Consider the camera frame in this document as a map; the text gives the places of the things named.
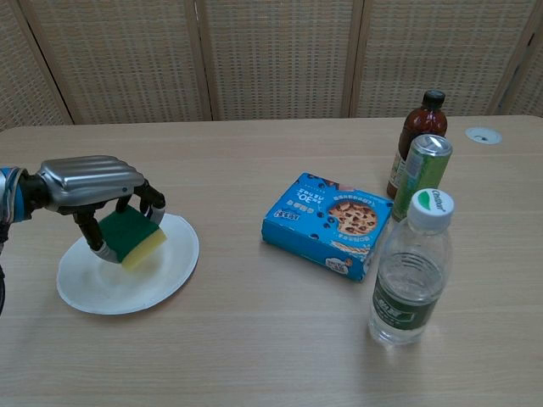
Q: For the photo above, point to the blue cookie box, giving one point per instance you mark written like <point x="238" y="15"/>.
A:
<point x="314" y="229"/>

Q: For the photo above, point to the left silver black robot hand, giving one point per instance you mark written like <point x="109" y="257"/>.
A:
<point x="89" y="178"/>

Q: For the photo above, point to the green yellow sponge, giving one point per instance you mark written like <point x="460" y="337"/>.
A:
<point x="127" y="237"/>

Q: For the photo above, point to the woven rattan screen panel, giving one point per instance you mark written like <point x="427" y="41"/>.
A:
<point x="280" y="55"/>
<point x="437" y="46"/>
<point x="530" y="85"/>
<point x="21" y="85"/>
<point x="127" y="55"/>

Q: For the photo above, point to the white round plate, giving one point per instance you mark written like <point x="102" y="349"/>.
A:
<point x="127" y="288"/>

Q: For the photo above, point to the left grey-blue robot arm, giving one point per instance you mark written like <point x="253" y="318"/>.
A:
<point x="15" y="195"/>

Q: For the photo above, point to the dark brown glass bottle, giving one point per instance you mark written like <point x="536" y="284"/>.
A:
<point x="424" y="123"/>

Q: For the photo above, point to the clear plastic water bottle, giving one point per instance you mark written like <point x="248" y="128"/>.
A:
<point x="407" y="280"/>

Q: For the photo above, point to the green drink can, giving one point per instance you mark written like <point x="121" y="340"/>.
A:
<point x="424" y="174"/>

